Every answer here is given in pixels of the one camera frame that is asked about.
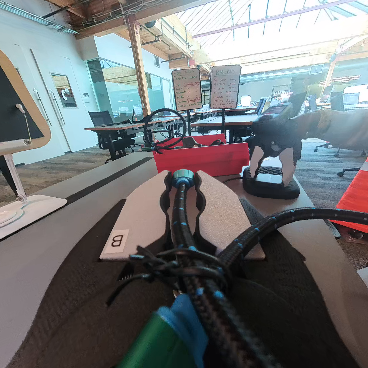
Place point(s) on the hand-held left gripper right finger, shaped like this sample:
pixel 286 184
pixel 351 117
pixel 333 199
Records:
pixel 224 212

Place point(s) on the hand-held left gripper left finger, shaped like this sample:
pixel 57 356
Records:
pixel 138 218

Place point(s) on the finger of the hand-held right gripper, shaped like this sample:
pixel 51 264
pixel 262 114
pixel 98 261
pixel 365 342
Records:
pixel 287 166
pixel 256 161

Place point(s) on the red plastic bin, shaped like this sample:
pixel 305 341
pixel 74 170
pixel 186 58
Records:
pixel 353 201
pixel 201 158

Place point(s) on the person's right forearm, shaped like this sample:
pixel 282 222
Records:
pixel 330 126

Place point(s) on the black quilted pad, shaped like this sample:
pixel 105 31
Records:
pixel 270 191

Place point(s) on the black office chair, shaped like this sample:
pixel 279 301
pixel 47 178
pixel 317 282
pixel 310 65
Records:
pixel 106 126
pixel 336 100
pixel 296 100

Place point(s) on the wooden top office desk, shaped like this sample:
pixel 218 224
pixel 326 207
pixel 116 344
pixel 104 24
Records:
pixel 129 126
pixel 224 120

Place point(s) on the handwritten whiteboard sign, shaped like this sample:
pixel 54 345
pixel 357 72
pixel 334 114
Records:
pixel 225 86
pixel 187 89

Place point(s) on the white stand with flat base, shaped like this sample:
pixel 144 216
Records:
pixel 28 207

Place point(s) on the phone sign door window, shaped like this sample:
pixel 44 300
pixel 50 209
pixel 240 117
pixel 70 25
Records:
pixel 64 90

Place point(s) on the black dome camera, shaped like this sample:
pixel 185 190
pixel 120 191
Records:
pixel 150 23

